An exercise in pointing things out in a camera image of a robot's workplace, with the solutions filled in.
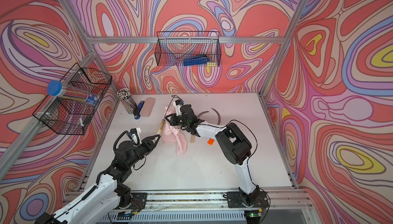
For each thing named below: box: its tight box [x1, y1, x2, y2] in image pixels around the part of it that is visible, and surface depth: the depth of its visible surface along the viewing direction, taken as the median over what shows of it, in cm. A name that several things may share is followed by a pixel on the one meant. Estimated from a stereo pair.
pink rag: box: [161, 106, 188, 156], surface depth 88 cm
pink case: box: [140, 97, 156, 118], surface depth 110 cm
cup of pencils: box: [116, 87, 138, 115], surface depth 100 cm
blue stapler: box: [133, 100, 145, 120], surface depth 107 cm
